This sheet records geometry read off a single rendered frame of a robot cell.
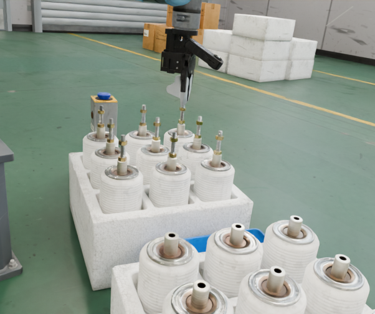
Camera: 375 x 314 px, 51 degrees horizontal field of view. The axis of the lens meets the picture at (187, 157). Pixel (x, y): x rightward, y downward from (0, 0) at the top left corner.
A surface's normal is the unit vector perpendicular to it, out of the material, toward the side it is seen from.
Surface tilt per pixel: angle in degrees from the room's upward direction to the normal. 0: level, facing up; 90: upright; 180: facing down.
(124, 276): 0
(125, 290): 0
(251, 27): 90
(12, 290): 0
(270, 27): 90
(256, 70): 90
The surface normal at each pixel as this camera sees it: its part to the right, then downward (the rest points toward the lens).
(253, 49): -0.76, 0.18
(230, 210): 0.39, 0.38
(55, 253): 0.10, -0.92
